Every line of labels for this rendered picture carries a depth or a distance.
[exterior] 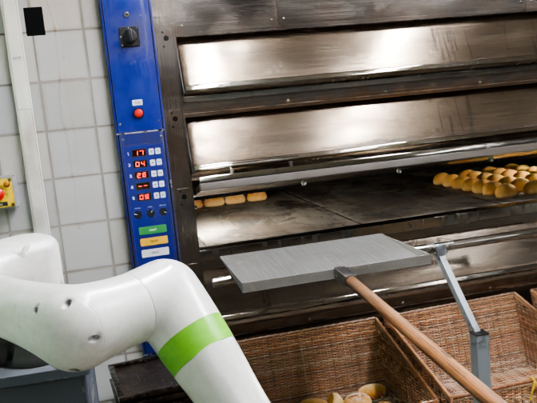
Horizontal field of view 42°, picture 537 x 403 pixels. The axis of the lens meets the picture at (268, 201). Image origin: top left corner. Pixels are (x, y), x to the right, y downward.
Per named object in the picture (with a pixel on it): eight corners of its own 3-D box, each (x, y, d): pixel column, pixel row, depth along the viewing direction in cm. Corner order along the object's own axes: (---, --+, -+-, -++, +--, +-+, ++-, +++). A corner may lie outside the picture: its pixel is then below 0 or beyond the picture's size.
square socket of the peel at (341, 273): (358, 286, 183) (357, 274, 183) (344, 288, 183) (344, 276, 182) (346, 276, 192) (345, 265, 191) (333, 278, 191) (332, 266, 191)
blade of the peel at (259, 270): (431, 263, 198) (431, 253, 197) (242, 293, 186) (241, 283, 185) (381, 233, 232) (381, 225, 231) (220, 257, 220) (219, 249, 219)
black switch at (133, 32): (121, 47, 218) (116, 12, 217) (140, 45, 220) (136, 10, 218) (121, 45, 215) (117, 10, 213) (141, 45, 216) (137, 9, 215)
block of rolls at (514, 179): (430, 184, 336) (429, 173, 336) (517, 173, 347) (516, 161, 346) (500, 199, 278) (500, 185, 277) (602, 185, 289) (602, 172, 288)
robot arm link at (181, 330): (97, 298, 113) (127, 254, 106) (157, 278, 123) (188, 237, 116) (156, 392, 108) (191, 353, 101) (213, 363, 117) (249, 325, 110)
